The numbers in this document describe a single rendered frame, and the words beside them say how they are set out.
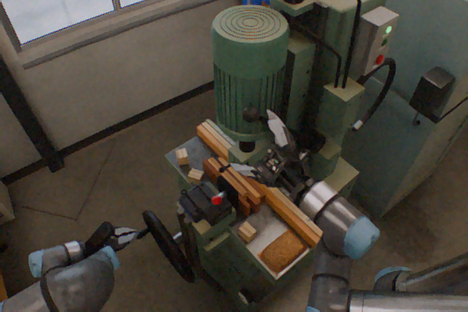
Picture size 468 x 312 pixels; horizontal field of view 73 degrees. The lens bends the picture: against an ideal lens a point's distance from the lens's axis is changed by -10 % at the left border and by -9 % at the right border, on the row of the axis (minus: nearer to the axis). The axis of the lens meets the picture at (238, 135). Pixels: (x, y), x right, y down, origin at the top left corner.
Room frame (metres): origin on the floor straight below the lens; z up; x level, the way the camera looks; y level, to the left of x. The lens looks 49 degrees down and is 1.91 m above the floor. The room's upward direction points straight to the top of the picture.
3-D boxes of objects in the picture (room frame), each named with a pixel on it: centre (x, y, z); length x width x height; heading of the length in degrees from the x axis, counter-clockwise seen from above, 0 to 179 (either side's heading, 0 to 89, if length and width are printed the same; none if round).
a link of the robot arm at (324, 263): (0.28, -0.20, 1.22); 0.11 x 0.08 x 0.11; 164
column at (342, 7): (0.88, -0.25, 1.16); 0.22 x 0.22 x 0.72; 40
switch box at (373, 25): (0.79, -0.36, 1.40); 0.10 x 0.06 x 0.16; 130
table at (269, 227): (0.60, 0.04, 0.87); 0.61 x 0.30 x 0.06; 40
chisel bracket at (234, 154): (0.70, -0.04, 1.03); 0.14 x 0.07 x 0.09; 130
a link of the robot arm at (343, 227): (0.29, -0.21, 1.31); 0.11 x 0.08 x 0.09; 40
